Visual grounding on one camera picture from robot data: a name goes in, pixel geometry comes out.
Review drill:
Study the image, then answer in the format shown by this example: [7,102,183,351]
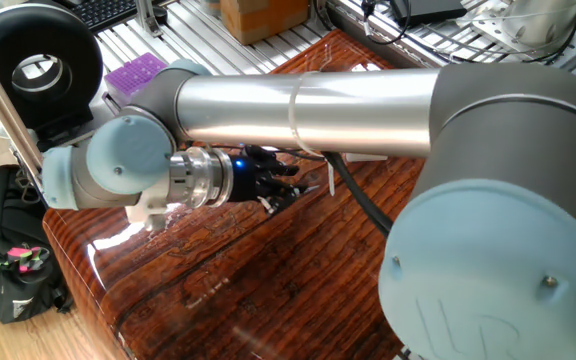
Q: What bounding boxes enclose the purple pipette tip box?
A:
[103,52,169,107]

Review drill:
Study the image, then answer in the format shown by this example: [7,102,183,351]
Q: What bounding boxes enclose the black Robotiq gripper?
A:
[227,145,310,215]

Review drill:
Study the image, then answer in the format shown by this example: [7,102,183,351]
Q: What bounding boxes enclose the cardboard box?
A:
[219,0,311,46]

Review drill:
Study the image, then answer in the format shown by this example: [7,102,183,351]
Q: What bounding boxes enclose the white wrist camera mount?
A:
[125,192,170,232]

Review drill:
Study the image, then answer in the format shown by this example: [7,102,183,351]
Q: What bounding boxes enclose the slanted aluminium frame post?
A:
[0,32,63,201]

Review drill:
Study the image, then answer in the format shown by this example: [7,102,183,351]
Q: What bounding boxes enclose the white cable tie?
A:
[287,71,338,198]

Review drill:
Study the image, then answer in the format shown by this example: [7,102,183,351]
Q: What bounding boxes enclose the white plastic appliance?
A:
[505,0,576,50]

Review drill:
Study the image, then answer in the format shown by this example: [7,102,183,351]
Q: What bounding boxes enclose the black wrist cables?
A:
[322,151,395,237]

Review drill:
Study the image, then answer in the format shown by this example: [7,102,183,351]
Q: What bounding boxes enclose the black power adapter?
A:
[390,0,469,27]

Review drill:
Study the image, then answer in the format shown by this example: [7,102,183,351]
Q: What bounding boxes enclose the short aluminium profile post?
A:
[135,0,164,39]

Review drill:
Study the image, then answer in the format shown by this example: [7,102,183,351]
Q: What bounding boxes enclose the black keyboard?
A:
[67,0,142,34]

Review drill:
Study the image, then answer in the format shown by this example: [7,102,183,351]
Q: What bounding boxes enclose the black backpack with pink trim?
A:
[0,164,74,325]

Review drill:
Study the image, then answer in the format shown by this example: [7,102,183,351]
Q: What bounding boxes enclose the black cable bundle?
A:
[312,0,576,66]

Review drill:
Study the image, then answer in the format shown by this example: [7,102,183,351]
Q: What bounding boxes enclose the perforated metal plate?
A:
[455,4,534,51]

